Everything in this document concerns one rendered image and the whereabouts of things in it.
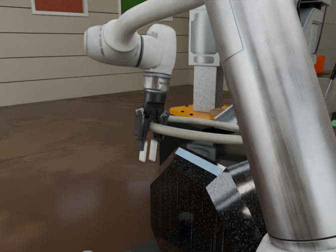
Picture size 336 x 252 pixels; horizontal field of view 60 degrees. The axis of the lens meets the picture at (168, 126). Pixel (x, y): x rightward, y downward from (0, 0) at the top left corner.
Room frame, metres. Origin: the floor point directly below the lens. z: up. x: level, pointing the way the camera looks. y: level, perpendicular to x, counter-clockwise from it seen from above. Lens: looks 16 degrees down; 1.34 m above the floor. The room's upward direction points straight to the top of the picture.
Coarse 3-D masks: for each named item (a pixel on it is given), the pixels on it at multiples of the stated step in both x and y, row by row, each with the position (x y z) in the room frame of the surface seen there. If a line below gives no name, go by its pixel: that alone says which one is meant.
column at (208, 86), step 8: (200, 8) 2.32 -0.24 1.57; (200, 72) 2.31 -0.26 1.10; (208, 72) 2.28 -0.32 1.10; (216, 72) 2.25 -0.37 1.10; (200, 80) 2.31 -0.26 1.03; (208, 80) 2.28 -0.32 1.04; (216, 80) 2.26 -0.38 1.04; (200, 88) 2.31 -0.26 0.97; (208, 88) 2.28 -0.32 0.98; (216, 88) 2.27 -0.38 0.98; (200, 96) 2.31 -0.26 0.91; (208, 96) 2.28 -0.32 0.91; (216, 96) 2.27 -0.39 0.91; (200, 104) 2.31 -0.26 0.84; (208, 104) 2.27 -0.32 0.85; (216, 104) 2.28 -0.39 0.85; (208, 112) 2.27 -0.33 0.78
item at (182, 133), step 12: (168, 120) 1.25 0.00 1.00; (180, 120) 1.27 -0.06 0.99; (192, 120) 1.28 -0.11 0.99; (204, 120) 1.28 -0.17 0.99; (156, 132) 0.90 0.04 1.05; (168, 132) 0.87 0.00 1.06; (180, 132) 0.85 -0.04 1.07; (192, 132) 0.84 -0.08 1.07; (204, 132) 0.84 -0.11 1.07; (240, 144) 0.85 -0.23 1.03
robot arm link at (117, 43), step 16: (160, 0) 0.75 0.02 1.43; (176, 0) 0.73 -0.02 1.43; (192, 0) 0.71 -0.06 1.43; (128, 16) 0.79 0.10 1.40; (144, 16) 0.77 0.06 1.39; (160, 16) 0.76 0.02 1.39; (96, 32) 0.86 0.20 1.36; (112, 32) 0.84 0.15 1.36; (128, 32) 0.81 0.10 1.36; (96, 48) 0.85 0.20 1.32; (112, 48) 0.84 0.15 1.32; (128, 48) 0.85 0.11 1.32; (112, 64) 0.91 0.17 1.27; (128, 64) 0.91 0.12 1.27
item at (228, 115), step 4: (228, 108) 1.37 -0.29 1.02; (232, 108) 1.40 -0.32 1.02; (224, 112) 1.33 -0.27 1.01; (228, 112) 1.37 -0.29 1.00; (232, 112) 1.40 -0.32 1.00; (216, 116) 1.29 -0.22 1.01; (220, 116) 1.30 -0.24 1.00; (224, 116) 1.34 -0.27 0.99; (228, 116) 1.37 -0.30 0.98; (232, 116) 1.37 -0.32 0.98; (216, 120) 1.27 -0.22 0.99; (220, 120) 1.30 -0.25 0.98; (224, 120) 1.34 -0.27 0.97; (228, 120) 1.33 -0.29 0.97; (232, 120) 1.33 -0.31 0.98; (236, 120) 1.32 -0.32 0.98; (236, 124) 1.21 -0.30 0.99; (220, 128) 1.26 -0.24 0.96
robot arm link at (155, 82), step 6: (144, 72) 0.95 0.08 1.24; (150, 72) 0.93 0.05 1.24; (144, 78) 0.94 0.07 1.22; (150, 78) 0.92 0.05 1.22; (156, 78) 0.92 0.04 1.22; (162, 78) 0.93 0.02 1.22; (168, 78) 0.94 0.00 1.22; (144, 84) 0.94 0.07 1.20; (150, 84) 0.92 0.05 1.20; (156, 84) 0.92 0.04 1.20; (162, 84) 0.93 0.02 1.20; (168, 84) 0.94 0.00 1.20; (150, 90) 0.93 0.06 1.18; (156, 90) 0.93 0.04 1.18; (162, 90) 0.93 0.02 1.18; (168, 90) 0.95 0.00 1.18
